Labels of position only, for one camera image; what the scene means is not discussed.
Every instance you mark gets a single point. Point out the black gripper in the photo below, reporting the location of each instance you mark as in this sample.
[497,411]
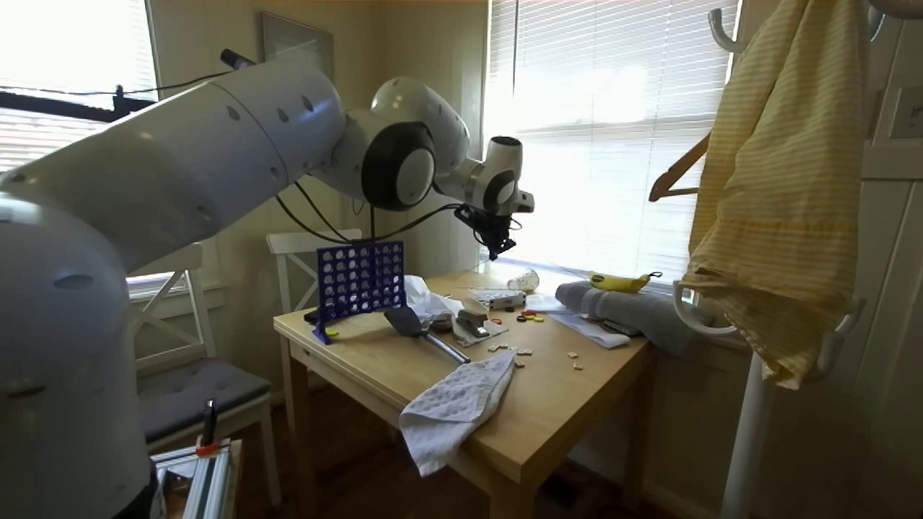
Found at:
[487,228]

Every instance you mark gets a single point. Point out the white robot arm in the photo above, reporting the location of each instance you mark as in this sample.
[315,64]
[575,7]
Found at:
[75,224]

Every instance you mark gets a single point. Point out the white cloth under grey clothing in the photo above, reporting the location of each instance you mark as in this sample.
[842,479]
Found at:
[588,329]

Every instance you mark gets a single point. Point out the wooden clothes hanger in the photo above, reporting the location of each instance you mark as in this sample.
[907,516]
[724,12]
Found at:
[666,182]

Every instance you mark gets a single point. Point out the folded grey clothing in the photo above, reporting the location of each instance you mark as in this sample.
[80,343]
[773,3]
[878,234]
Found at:
[646,313]

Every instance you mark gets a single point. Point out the blue connect four grid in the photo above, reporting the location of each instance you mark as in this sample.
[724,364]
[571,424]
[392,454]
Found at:
[356,280]

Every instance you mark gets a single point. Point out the yellow banana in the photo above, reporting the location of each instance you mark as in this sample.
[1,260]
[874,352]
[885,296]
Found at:
[623,283]

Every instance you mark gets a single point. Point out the light wooden table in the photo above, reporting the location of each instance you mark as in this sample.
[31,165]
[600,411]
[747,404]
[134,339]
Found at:
[516,404]

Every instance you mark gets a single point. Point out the white wooden chair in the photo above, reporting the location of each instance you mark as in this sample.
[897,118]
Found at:
[294,263]

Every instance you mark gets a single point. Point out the white textured towel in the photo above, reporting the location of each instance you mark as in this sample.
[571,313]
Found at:
[450,411]

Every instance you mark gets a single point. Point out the yellow striped shirt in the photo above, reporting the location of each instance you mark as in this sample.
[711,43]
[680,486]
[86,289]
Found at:
[773,237]

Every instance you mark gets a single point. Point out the white chair grey cushion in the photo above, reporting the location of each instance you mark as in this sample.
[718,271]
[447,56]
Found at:
[178,366]

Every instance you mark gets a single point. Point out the black camera boom stand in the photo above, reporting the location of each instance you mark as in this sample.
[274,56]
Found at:
[121,103]

